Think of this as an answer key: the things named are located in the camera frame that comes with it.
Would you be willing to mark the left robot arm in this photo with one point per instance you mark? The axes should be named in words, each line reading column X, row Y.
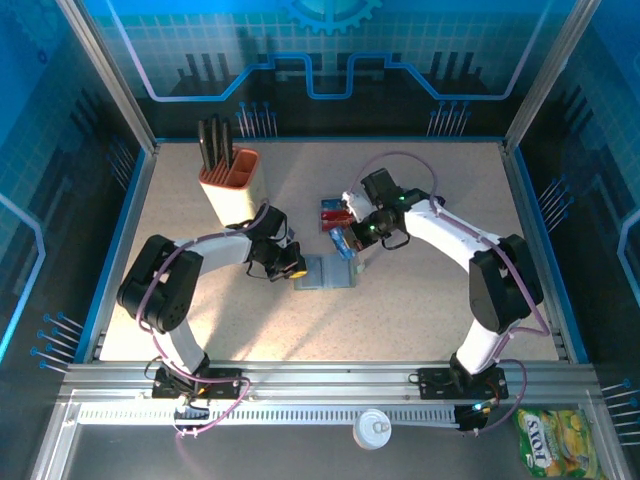
column 157, row 287

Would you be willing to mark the aluminium frame rail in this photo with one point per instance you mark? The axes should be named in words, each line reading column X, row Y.
column 325, row 380

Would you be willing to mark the black electronics box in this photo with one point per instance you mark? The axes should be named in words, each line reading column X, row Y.
column 472, row 419

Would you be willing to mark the white tin can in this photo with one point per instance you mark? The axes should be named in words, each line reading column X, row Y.
column 372, row 429

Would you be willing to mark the aluminium frame post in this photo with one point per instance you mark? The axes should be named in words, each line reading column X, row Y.
column 111, row 75
column 550, row 75

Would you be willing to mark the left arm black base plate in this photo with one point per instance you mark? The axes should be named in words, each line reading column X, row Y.
column 225, row 387

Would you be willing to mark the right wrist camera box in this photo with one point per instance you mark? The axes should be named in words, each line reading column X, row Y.
column 356, row 205

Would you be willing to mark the green card holder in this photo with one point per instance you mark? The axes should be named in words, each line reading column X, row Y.
column 340, row 272

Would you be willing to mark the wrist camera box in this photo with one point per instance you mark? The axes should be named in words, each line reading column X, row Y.
column 356, row 205
column 291, row 236

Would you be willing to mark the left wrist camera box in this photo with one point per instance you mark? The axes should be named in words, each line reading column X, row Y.
column 291, row 236

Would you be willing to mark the yellow green candy bag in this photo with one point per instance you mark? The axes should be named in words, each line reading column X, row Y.
column 555, row 442

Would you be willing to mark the red card packet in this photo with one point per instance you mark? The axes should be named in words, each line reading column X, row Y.
column 323, row 227

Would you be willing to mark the beige orange knife block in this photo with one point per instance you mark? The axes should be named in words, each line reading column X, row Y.
column 235, row 195

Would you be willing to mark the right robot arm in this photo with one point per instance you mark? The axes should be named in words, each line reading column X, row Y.
column 505, row 285

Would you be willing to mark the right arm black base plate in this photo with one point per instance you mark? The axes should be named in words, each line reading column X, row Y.
column 435, row 382

